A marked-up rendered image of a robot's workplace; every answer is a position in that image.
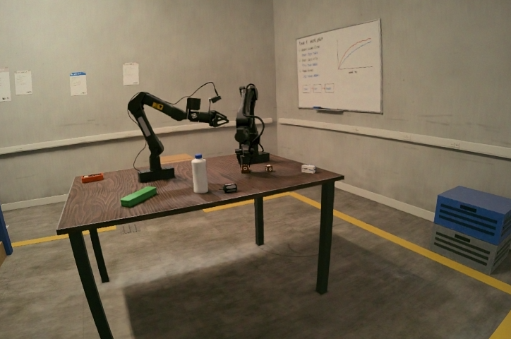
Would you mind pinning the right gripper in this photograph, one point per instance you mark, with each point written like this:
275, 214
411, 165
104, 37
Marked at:
209, 117

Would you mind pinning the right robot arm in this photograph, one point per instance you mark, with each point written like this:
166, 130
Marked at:
155, 146

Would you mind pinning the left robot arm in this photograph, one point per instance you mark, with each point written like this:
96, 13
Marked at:
241, 121

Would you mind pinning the orange rectangular block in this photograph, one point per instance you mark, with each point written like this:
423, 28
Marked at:
92, 177

